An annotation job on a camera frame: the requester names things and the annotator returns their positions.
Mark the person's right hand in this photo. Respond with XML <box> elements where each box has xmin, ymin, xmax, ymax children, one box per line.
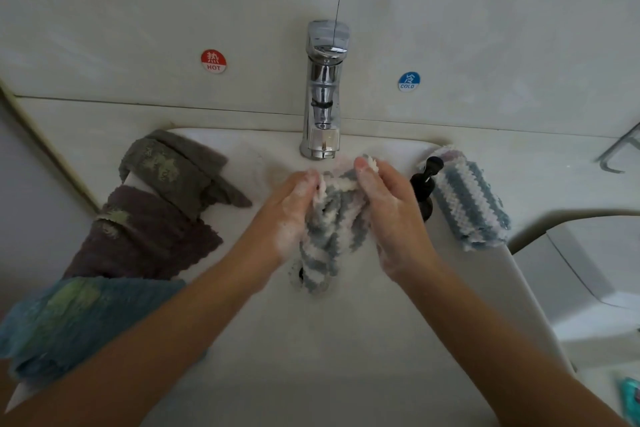
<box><xmin>353</xmin><ymin>154</ymin><xmax>443</xmax><ymax>285</ymax></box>

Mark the person's left hand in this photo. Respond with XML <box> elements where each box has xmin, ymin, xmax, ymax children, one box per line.
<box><xmin>228</xmin><ymin>169</ymin><xmax>323</xmax><ymax>288</ymax></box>

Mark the pink white striped cloth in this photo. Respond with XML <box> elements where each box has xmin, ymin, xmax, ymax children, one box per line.
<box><xmin>428</xmin><ymin>145</ymin><xmax>466</xmax><ymax>165</ymax></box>

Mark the brown cloth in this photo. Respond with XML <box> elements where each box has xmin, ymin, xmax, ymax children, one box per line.
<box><xmin>64</xmin><ymin>184</ymin><xmax>225</xmax><ymax>281</ymax></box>

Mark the white ceramic sink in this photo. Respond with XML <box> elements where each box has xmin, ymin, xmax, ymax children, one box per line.
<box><xmin>5</xmin><ymin>128</ymin><xmax>573</xmax><ymax>427</ymax></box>

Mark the blue stained cloth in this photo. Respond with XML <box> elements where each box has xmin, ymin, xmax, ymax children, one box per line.
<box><xmin>0</xmin><ymin>276</ymin><xmax>206</xmax><ymax>383</ymax></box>

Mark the person's left forearm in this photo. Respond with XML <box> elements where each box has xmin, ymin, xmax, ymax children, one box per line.
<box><xmin>0</xmin><ymin>252</ymin><xmax>266</xmax><ymax>427</ymax></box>

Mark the person's right forearm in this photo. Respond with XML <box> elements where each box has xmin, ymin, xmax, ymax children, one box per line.
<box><xmin>405</xmin><ymin>256</ymin><xmax>626</xmax><ymax>427</ymax></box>

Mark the black pump soap bottle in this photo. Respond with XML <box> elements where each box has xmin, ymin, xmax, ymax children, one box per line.
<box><xmin>408</xmin><ymin>155</ymin><xmax>444</xmax><ymax>223</ymax></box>

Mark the blue round sticker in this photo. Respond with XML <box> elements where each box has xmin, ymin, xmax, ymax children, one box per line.
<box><xmin>397</xmin><ymin>70</ymin><xmax>422</xmax><ymax>93</ymax></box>

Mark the chrome faucet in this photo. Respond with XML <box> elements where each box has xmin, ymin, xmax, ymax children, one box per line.
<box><xmin>299</xmin><ymin>20</ymin><xmax>351</xmax><ymax>161</ymax></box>

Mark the red round sticker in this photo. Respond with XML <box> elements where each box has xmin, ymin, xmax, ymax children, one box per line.
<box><xmin>199</xmin><ymin>48</ymin><xmax>228</xmax><ymax>75</ymax></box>

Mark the white toilet tank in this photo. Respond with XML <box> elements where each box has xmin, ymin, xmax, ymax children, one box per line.
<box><xmin>513</xmin><ymin>214</ymin><xmax>640</xmax><ymax>368</ymax></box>

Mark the white toilet lid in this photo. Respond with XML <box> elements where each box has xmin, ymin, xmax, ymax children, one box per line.
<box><xmin>585</xmin><ymin>362</ymin><xmax>640</xmax><ymax>427</ymax></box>

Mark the teal tube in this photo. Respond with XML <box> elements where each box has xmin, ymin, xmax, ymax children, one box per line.
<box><xmin>618</xmin><ymin>376</ymin><xmax>640</xmax><ymax>423</ymax></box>

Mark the metal wall shelf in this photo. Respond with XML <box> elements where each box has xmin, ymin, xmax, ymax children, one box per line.
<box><xmin>598</xmin><ymin>121</ymin><xmax>640</xmax><ymax>175</ymax></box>

